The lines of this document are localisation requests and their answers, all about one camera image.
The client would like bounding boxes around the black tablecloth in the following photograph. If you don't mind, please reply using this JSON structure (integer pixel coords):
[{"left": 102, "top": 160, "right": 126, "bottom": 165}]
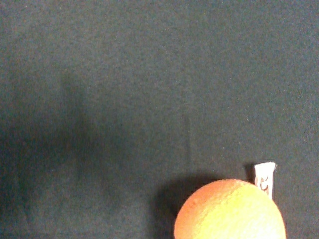
[{"left": 0, "top": 0, "right": 319, "bottom": 239}]

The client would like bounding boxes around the small orange foam ball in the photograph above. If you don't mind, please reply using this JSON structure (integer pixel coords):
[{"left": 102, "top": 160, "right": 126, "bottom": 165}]
[{"left": 174, "top": 179, "right": 287, "bottom": 239}]

